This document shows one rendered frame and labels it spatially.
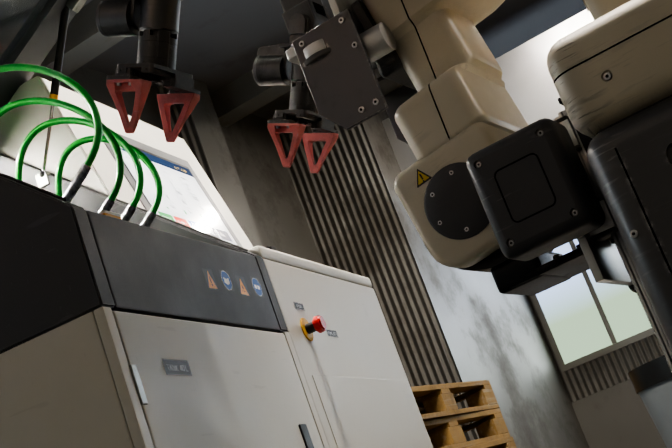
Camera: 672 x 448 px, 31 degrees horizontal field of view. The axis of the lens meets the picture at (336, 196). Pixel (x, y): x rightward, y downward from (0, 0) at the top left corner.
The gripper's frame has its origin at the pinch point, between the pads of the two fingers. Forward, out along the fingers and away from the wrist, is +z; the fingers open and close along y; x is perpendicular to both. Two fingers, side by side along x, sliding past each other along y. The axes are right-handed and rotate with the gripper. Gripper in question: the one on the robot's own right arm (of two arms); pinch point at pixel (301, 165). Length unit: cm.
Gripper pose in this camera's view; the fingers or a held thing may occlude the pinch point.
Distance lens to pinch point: 212.6
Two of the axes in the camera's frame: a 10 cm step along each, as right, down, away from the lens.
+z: -0.7, 10.0, -0.7
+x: 8.7, 0.3, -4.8
